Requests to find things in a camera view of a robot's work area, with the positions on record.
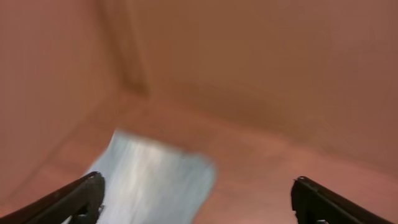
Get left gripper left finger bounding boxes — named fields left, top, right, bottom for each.
left=1, top=172, right=105, bottom=224

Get light blue denim shorts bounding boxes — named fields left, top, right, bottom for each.
left=89, top=130, right=216, bottom=224

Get cardboard back panel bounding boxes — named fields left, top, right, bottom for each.
left=1, top=1, right=397, bottom=174

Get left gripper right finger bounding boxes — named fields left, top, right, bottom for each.
left=290, top=176, right=392, bottom=224

